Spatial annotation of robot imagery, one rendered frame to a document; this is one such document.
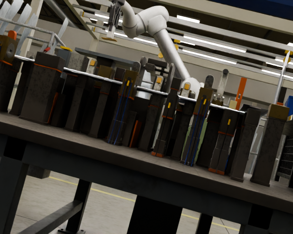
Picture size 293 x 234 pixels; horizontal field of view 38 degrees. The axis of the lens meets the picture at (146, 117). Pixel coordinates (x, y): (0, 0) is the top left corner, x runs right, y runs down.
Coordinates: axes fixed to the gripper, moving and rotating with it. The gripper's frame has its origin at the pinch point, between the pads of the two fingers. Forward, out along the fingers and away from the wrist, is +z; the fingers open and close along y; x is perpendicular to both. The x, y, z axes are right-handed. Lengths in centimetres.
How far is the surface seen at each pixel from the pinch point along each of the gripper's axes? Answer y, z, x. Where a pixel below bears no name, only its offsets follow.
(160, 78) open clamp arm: -2.7, 19.8, 32.0
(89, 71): 1.2, 23.3, -6.4
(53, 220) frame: 10, 104, -4
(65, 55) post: -14.4, 14.8, -30.3
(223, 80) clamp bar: -8, 14, 64
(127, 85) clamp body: 33, 31, 27
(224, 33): -699, -208, -19
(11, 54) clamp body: 33, 26, -35
